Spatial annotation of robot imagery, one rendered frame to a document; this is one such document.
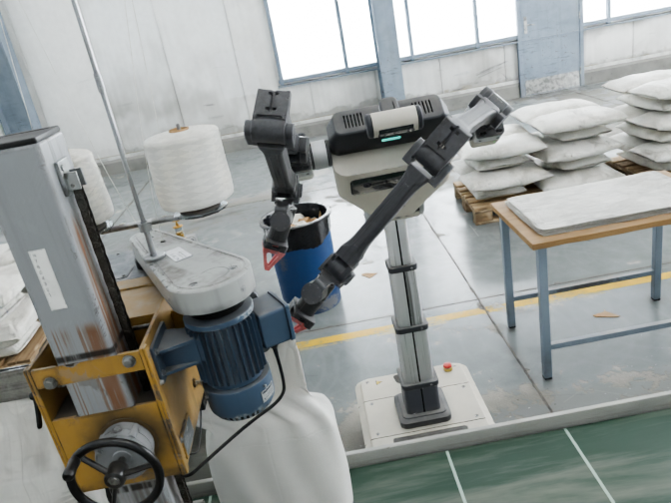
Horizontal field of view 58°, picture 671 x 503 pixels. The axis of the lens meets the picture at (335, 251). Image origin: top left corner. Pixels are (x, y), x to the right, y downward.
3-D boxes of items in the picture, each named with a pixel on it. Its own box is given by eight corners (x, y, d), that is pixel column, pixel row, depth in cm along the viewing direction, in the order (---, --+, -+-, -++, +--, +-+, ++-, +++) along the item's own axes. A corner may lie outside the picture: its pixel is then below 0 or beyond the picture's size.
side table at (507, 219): (660, 293, 353) (664, 170, 324) (732, 348, 295) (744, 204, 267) (499, 323, 353) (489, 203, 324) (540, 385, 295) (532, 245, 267)
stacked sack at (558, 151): (597, 142, 520) (597, 127, 515) (626, 152, 481) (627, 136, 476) (524, 158, 515) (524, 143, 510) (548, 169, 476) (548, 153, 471)
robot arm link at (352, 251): (455, 165, 149) (422, 137, 150) (452, 167, 144) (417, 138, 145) (350, 284, 165) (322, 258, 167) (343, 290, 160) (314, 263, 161)
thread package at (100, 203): (125, 208, 141) (102, 138, 135) (107, 229, 128) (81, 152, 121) (62, 220, 141) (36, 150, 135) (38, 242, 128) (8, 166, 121)
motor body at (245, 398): (278, 378, 144) (255, 285, 135) (277, 418, 130) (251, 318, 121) (215, 390, 144) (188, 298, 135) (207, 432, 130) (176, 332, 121)
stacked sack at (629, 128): (659, 124, 539) (660, 109, 534) (711, 138, 478) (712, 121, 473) (613, 133, 537) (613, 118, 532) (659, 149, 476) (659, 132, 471)
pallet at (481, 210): (581, 174, 568) (580, 159, 563) (623, 200, 492) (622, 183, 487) (454, 196, 572) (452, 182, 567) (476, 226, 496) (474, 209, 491)
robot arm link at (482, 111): (472, 142, 138) (439, 113, 139) (436, 184, 146) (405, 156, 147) (516, 106, 174) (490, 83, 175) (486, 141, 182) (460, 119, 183)
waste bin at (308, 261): (343, 279, 445) (329, 196, 420) (350, 312, 397) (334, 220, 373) (280, 291, 445) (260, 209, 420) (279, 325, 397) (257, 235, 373)
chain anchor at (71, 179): (90, 186, 112) (78, 154, 110) (81, 194, 107) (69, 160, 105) (74, 189, 112) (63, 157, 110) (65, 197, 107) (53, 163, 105)
